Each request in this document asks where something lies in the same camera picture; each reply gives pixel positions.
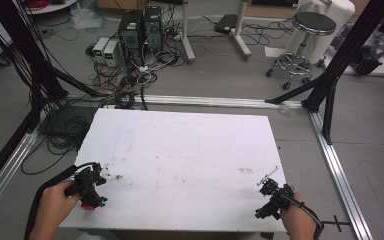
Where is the person's right hand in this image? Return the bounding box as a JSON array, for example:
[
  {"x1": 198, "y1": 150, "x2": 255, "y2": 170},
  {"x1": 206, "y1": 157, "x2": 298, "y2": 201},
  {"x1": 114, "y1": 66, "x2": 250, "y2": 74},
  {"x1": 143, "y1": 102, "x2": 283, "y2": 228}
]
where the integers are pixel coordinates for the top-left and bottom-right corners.
[{"x1": 279, "y1": 191, "x2": 318, "y2": 236}]

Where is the white bench power supply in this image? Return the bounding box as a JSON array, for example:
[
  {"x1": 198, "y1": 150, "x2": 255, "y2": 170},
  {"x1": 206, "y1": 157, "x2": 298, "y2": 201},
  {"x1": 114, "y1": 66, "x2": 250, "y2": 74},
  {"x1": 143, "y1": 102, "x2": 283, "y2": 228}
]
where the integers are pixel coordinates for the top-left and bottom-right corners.
[
  {"x1": 92, "y1": 36, "x2": 110, "y2": 64},
  {"x1": 103, "y1": 40, "x2": 122, "y2": 68}
]

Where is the black upright frame brace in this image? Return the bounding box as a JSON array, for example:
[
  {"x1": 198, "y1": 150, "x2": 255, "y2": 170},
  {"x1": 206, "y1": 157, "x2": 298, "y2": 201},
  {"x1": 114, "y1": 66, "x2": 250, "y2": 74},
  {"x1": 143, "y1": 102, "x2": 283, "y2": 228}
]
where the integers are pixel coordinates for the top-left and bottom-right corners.
[{"x1": 321, "y1": 77, "x2": 340, "y2": 146}]

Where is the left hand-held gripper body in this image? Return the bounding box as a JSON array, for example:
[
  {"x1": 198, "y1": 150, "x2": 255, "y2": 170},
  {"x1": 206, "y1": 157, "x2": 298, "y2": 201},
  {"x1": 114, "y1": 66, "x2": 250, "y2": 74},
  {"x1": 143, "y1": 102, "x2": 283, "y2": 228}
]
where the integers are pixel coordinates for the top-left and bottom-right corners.
[{"x1": 64, "y1": 162, "x2": 109, "y2": 211}]

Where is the white desk leg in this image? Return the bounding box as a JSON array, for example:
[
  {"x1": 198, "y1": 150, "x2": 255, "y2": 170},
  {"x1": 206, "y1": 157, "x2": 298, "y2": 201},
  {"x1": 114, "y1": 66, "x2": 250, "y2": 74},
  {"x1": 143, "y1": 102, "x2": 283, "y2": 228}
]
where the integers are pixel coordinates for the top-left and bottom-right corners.
[
  {"x1": 179, "y1": 0, "x2": 197, "y2": 65},
  {"x1": 232, "y1": 0, "x2": 253, "y2": 62}
]

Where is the slim black computer tower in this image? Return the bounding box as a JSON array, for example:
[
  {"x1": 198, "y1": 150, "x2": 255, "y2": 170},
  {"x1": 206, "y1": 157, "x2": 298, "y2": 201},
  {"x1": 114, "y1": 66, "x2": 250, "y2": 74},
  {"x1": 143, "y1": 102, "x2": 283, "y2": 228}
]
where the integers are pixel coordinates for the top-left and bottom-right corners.
[{"x1": 142, "y1": 5, "x2": 164, "y2": 54}]

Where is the black slanted frame strut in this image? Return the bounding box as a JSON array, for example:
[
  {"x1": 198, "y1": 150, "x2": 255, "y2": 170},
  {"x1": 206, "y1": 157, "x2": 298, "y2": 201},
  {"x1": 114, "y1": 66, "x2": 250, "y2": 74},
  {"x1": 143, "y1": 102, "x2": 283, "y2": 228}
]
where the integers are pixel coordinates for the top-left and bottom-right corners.
[{"x1": 301, "y1": 0, "x2": 384, "y2": 114}]

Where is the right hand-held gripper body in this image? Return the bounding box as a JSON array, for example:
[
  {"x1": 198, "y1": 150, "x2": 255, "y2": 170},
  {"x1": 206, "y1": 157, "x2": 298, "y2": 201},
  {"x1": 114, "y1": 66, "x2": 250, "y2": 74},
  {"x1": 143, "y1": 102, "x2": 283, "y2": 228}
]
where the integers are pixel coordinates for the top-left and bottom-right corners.
[{"x1": 254, "y1": 177, "x2": 295, "y2": 221}]

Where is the tangle of cables behind towers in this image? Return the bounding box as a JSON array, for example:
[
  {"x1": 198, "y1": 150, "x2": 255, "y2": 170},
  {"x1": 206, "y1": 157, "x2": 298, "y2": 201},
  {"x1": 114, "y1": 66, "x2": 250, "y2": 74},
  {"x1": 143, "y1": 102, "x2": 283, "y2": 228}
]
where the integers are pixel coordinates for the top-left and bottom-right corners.
[{"x1": 85, "y1": 31, "x2": 189, "y2": 111}]

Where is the black diagonal frame brace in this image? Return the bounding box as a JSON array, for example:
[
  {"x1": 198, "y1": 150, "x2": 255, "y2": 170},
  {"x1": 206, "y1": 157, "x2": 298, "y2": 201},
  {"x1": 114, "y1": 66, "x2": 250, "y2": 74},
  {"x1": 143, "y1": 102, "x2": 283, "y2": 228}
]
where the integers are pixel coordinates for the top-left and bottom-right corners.
[{"x1": 265, "y1": 73, "x2": 326, "y2": 105}]

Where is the flat black box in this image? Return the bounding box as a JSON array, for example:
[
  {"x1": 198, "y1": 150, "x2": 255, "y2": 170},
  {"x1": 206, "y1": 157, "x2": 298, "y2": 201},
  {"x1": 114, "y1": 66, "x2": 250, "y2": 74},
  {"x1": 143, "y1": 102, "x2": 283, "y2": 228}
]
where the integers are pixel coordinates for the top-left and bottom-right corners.
[{"x1": 213, "y1": 13, "x2": 240, "y2": 36}]

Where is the clear plastic bag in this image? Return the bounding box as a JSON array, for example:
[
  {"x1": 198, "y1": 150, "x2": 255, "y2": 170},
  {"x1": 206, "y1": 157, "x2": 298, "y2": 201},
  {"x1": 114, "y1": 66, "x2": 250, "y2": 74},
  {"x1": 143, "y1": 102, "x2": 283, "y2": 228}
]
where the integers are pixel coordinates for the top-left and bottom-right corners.
[{"x1": 70, "y1": 7, "x2": 108, "y2": 32}]

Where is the round white table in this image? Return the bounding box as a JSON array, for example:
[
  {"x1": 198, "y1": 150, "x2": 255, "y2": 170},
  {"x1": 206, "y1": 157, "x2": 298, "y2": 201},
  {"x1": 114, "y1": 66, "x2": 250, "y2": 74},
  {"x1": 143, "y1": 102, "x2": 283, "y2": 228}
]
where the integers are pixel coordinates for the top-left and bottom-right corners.
[{"x1": 22, "y1": 0, "x2": 78, "y2": 16}]

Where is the black frame strut with cables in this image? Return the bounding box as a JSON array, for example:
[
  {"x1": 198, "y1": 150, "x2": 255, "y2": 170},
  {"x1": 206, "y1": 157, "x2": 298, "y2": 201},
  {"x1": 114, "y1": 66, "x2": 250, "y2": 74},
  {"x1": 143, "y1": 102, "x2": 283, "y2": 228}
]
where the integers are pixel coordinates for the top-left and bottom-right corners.
[{"x1": 0, "y1": 0, "x2": 106, "y2": 103}]

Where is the black low frame beam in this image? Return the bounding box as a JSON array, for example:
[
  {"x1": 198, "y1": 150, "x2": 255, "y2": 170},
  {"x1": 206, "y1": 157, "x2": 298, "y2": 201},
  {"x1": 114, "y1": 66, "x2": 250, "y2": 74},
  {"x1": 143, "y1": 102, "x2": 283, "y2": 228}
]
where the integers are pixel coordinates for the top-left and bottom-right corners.
[{"x1": 0, "y1": 110, "x2": 38, "y2": 198}]

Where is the bundle of black floor cables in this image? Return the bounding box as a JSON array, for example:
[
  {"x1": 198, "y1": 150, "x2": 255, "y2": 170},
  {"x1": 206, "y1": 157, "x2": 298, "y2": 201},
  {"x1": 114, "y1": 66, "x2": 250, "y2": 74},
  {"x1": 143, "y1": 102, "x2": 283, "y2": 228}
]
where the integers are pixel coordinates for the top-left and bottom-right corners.
[{"x1": 20, "y1": 104, "x2": 99, "y2": 177}]

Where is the long aluminium floor rail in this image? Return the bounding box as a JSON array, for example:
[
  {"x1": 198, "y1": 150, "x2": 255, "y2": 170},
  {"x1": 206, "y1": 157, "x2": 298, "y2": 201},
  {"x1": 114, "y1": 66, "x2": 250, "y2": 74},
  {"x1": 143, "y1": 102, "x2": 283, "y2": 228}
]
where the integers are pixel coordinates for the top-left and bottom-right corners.
[{"x1": 65, "y1": 93, "x2": 305, "y2": 110}]

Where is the large black computer tower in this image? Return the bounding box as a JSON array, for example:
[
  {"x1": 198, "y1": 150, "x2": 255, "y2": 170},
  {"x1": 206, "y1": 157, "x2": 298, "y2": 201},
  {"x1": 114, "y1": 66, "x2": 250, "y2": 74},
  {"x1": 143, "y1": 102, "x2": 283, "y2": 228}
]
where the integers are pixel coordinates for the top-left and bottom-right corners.
[{"x1": 117, "y1": 9, "x2": 145, "y2": 66}]

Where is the person's left hand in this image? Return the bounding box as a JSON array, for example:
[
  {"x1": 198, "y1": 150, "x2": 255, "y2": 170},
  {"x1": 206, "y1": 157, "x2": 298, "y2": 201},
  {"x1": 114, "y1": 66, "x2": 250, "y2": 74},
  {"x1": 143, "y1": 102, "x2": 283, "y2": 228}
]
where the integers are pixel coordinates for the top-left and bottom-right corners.
[{"x1": 40, "y1": 180, "x2": 82, "y2": 231}]

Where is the aluminium side floor rail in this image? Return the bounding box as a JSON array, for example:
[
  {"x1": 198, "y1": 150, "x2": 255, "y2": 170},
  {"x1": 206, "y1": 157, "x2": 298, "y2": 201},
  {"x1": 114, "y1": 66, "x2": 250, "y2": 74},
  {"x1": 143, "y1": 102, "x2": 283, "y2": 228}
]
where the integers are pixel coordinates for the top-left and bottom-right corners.
[
  {"x1": 308, "y1": 110, "x2": 375, "y2": 240},
  {"x1": 0, "y1": 128, "x2": 41, "y2": 225}
]

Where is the black round chrome stool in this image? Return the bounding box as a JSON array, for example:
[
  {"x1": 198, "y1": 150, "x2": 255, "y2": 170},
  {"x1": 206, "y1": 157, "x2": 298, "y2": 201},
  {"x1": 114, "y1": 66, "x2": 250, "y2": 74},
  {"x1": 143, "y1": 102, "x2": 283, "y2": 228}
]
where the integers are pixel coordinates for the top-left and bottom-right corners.
[{"x1": 265, "y1": 11, "x2": 338, "y2": 92}]

